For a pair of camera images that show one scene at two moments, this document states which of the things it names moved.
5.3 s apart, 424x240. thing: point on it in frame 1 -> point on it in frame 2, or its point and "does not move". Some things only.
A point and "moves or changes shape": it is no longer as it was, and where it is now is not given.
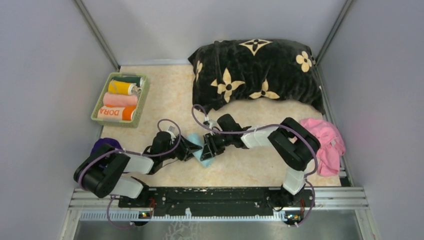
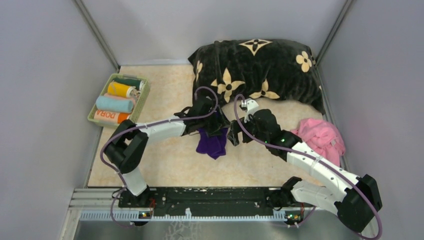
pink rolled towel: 111,98 does not move
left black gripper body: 170,154 -> 213,124
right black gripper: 211,147 -> 233,134
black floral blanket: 226,70 does not move
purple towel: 111,142 moves or changes shape
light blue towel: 197,139 -> 114,104
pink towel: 332,146 does not move
